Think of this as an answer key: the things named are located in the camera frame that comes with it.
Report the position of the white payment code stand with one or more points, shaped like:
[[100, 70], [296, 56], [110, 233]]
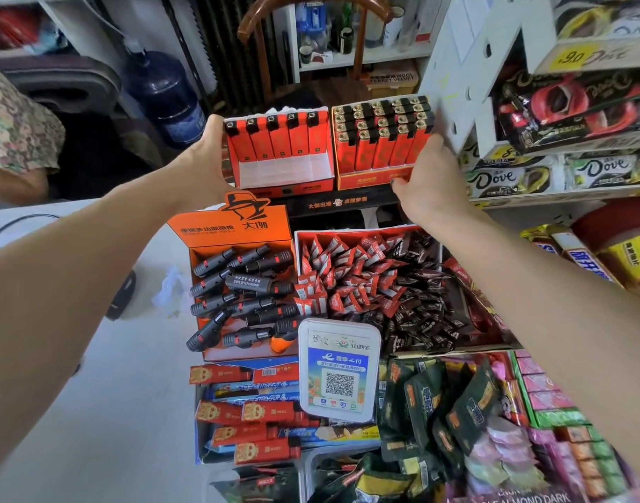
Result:
[[340, 371]]

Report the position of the blue plastic container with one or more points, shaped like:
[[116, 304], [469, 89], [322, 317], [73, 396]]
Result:
[[312, 23]]

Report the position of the red and white carton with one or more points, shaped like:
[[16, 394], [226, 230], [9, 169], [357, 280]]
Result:
[[429, 15]]

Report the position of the rows of colourful gum packs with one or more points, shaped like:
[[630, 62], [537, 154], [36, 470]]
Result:
[[587, 460]]

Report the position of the person's right hand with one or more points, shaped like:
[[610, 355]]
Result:
[[438, 193]]

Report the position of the orange torch lighter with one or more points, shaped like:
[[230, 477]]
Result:
[[282, 341]]

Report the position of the stack of red-black chocolate packets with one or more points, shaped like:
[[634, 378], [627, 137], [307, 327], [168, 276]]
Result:
[[571, 107]]

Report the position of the red round container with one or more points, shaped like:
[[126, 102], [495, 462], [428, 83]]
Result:
[[618, 219]]

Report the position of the orange torch lighter display box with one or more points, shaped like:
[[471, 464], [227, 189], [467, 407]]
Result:
[[231, 227]]

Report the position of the pile of dark green snack packets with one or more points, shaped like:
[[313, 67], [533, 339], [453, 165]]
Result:
[[435, 408]]

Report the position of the black display box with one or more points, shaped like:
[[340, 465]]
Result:
[[341, 201]]

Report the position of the rows of orange lighters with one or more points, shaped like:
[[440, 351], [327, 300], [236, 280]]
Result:
[[377, 136]]

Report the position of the blue cardboard lighter box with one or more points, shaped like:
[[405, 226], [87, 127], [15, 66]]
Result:
[[330, 434]]

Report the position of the dark chocolate bar box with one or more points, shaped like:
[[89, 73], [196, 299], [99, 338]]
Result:
[[514, 496]]

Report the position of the person's right thumb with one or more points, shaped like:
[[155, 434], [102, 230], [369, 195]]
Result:
[[405, 187]]

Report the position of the brown wooden chair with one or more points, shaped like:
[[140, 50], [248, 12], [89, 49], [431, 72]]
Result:
[[309, 5]]

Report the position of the pile of red cartoon lighters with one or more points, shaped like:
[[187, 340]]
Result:
[[257, 413]]

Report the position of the dark green packet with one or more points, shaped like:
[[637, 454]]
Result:
[[257, 484]]

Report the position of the blue water jug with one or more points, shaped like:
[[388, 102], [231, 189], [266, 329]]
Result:
[[165, 96]]

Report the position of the red cardboard candy box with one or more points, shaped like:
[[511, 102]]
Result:
[[351, 233]]

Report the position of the white cardboard display shelf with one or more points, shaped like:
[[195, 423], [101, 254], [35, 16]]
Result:
[[456, 73]]

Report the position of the pile of black yellow packets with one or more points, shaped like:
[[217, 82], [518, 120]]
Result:
[[372, 481]]

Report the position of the white wall shelf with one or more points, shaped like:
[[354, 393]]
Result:
[[372, 54]]

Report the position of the black computer mouse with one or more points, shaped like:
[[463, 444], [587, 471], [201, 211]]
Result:
[[122, 295]]

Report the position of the person's right forearm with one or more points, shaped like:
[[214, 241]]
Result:
[[550, 314]]

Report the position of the orange half-empty lighter display box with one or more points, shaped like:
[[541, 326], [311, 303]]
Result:
[[283, 175]]

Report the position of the yellow price label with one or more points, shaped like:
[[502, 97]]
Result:
[[574, 57]]

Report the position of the blue and white snack box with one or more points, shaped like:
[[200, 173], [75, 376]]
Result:
[[582, 256]]

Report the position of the orange lighter with black cap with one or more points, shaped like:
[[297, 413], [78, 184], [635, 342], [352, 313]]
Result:
[[317, 133], [279, 138], [261, 141], [298, 136], [241, 144]]

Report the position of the pile of red candy packets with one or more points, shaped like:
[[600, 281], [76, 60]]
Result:
[[346, 280]]

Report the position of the black cup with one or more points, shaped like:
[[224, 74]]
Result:
[[346, 40]]

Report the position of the pile of pastel candy packets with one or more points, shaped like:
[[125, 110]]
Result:
[[501, 455]]

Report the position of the stack of yellow snack packets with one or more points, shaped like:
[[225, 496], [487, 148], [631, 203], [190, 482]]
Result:
[[632, 264]]

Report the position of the pile of black torch lighters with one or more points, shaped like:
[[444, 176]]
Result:
[[241, 295]]

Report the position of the white crumpled plastic wrap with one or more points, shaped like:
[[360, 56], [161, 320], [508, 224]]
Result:
[[169, 288]]

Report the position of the green box of pink gum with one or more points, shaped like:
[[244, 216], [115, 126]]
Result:
[[548, 398]]

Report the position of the person's left hand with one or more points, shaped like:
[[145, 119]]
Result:
[[197, 175]]

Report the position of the row of white chocolate bars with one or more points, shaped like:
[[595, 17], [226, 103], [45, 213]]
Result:
[[561, 175]]

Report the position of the white water pump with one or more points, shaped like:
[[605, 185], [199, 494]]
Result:
[[118, 26]]

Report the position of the person's left forearm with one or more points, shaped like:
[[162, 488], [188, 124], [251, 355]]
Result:
[[73, 288]]

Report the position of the person's left thumb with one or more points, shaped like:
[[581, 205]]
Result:
[[219, 144]]

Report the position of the green glass bottle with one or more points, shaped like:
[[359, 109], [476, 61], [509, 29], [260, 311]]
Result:
[[347, 13]]

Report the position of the pile of dark brown candies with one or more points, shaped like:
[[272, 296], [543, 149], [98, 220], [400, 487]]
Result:
[[419, 309]]

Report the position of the box of yellow-brown chocolate bars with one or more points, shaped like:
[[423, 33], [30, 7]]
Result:
[[603, 15]]

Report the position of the stack of dark red packets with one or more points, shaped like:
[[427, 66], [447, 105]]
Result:
[[474, 298]]

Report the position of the white cup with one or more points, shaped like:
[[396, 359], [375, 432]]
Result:
[[393, 26]]

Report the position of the brown cardboard box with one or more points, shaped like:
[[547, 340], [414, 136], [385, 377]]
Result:
[[391, 78]]

